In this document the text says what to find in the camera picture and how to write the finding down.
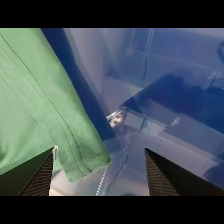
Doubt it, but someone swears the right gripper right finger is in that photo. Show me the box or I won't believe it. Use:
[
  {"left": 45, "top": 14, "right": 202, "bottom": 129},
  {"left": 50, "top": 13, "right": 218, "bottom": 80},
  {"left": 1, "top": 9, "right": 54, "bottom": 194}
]
[{"left": 144, "top": 148, "right": 224, "bottom": 197}]

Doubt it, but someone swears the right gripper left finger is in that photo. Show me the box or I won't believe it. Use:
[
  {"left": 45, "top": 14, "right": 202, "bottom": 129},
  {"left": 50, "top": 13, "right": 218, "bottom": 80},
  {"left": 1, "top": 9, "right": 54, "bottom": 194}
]
[{"left": 0, "top": 146, "right": 55, "bottom": 197}]

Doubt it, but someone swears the green T-shirt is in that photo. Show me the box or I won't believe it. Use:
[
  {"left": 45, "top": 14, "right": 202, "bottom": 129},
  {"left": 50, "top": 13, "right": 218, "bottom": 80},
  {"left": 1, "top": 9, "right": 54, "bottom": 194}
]
[{"left": 0, "top": 28, "right": 112, "bottom": 183}]

